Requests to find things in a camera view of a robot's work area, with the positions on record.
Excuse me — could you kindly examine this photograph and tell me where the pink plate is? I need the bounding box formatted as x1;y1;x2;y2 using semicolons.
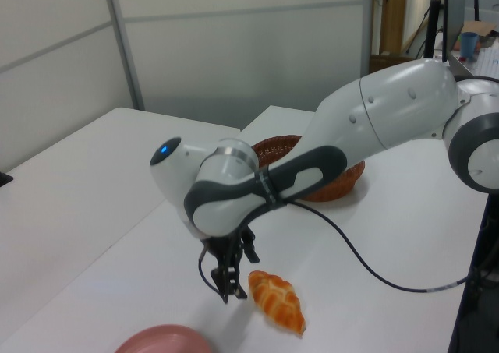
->
114;323;214;353

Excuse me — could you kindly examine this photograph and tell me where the black cable strap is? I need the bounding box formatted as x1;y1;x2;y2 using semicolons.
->
252;164;281;210

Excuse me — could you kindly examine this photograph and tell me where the brown woven basket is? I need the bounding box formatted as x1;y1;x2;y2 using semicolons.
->
250;134;366;203

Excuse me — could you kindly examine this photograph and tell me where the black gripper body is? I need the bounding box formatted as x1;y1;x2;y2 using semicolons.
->
200;233;246;271

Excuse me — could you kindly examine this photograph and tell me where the black stand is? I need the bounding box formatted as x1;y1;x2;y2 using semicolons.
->
405;0;444;60

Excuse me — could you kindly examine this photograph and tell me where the blue cup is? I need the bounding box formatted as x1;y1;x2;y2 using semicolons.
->
460;31;479;62

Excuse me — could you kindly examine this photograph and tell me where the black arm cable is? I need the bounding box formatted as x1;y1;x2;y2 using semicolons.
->
196;199;475;294

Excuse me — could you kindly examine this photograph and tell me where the braided toy bread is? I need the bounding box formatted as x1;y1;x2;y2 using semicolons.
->
247;270;307;337

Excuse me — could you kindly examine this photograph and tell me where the black monitor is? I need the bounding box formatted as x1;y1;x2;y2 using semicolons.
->
442;0;467;64

